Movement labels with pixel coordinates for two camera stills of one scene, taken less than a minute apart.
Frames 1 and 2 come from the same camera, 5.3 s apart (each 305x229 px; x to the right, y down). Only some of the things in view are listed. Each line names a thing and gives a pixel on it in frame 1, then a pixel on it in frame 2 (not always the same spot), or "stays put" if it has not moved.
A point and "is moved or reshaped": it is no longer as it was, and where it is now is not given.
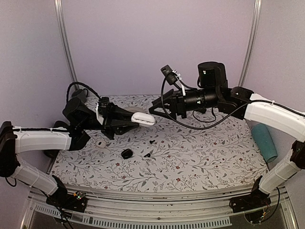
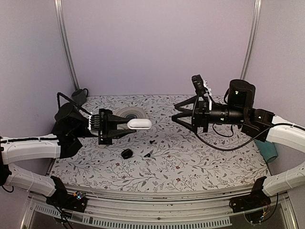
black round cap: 127,153 stays put
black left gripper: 111,123 -> 106,133
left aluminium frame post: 60,12 stays put
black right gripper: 177,103 -> 201,114
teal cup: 266,141 stays put
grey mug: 82,93 stays put
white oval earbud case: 143,118 is moved or reshaped
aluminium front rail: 117,208 stays put
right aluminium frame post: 258,8 stays put
